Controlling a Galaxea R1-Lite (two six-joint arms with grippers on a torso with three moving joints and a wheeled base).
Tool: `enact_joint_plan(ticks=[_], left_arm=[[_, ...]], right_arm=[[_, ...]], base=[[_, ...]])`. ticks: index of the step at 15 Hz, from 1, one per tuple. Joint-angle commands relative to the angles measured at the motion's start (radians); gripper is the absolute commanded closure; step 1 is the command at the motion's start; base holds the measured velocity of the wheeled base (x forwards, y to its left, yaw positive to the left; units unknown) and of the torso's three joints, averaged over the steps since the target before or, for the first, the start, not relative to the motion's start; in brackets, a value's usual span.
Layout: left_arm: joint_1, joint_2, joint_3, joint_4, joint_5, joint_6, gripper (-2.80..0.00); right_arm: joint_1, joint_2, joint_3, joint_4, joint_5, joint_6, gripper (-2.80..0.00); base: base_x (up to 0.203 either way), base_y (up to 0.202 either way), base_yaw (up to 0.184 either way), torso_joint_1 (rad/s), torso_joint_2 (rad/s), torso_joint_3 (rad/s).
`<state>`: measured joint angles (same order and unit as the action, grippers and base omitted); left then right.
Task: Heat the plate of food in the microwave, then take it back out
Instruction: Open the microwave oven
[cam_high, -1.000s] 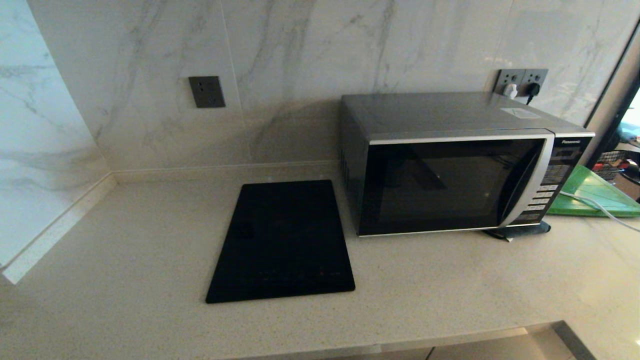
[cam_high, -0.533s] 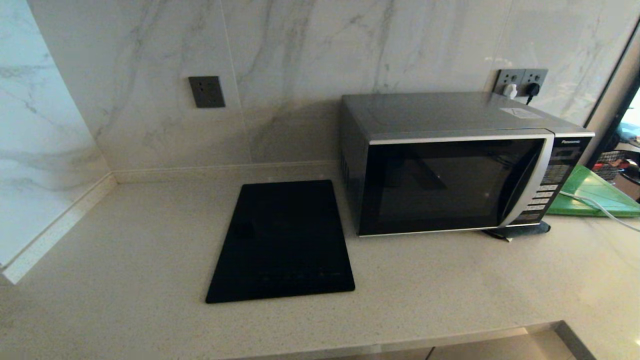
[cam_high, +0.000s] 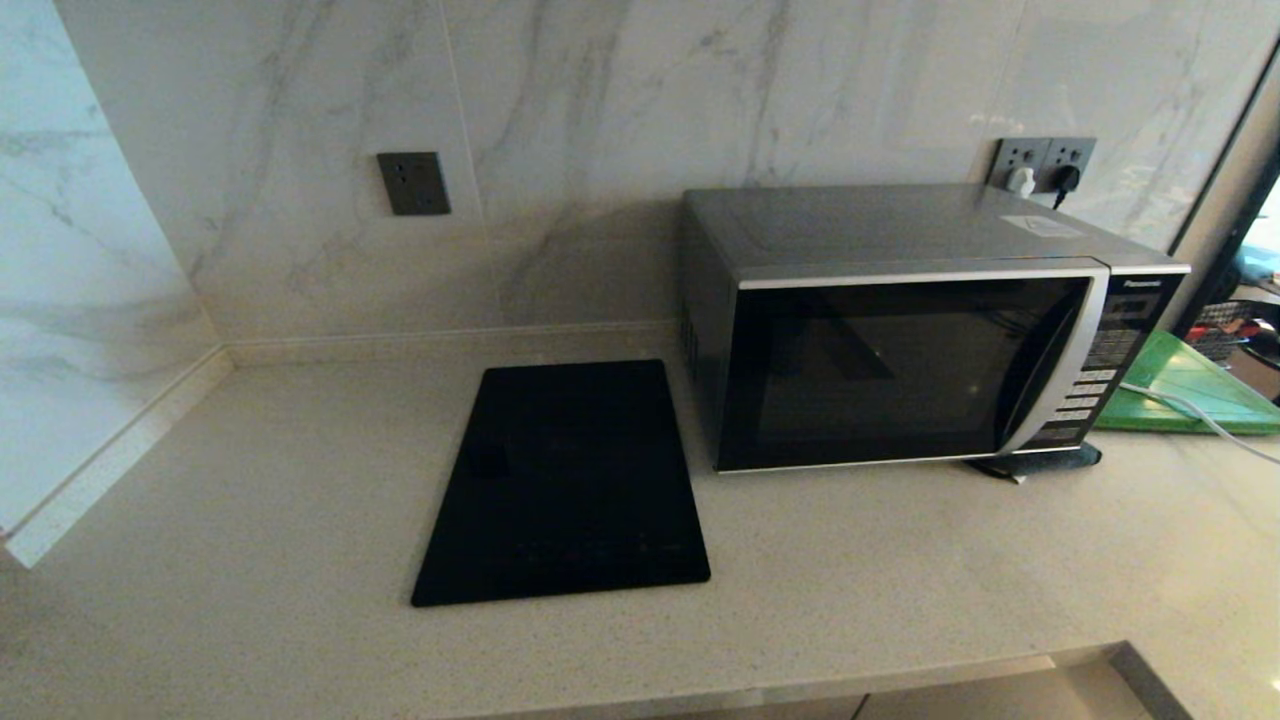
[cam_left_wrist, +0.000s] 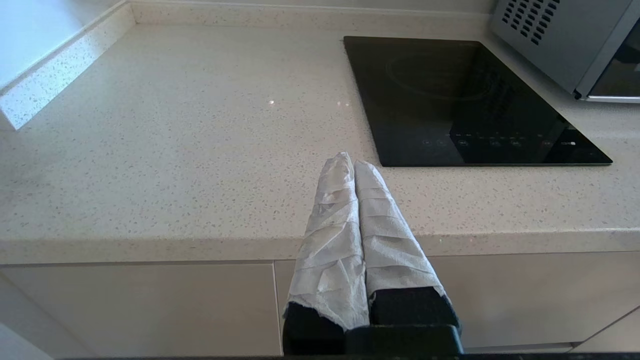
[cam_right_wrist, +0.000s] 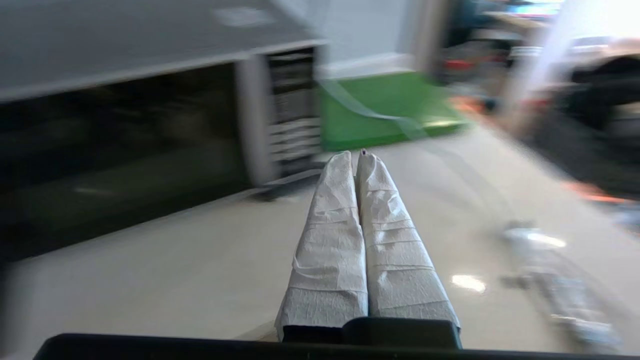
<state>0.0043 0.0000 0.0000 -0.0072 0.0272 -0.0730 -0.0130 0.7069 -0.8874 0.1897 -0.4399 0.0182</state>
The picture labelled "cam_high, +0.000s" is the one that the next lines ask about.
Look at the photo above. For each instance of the dark glass microwave door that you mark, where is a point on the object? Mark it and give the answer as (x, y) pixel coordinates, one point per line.
(900, 370)

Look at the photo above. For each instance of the silver microwave oven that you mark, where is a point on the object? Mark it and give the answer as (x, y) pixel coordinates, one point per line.
(880, 225)

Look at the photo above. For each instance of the black glass induction cooktop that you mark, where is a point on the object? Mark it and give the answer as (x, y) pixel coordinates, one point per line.
(560, 490)

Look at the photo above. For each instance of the black rubber pad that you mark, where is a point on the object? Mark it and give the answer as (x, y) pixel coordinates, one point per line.
(1035, 462)

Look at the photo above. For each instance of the white power plug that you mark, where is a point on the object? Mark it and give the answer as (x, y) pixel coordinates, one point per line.
(1020, 182)

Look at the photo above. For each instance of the white sticker label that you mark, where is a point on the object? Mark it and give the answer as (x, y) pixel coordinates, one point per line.
(1040, 226)

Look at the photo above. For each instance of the black power plug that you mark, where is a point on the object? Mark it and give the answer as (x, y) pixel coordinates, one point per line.
(1066, 180)

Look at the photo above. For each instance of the green cutting board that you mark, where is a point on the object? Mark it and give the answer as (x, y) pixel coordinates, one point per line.
(1195, 385)

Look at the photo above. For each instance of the dark single wall socket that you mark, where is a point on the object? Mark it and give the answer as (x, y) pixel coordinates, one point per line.
(413, 183)

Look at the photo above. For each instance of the grey double wall socket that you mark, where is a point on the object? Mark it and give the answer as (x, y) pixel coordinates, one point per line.
(1040, 155)

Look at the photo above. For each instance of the black metal frame post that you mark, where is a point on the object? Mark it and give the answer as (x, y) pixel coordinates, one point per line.
(1220, 165)

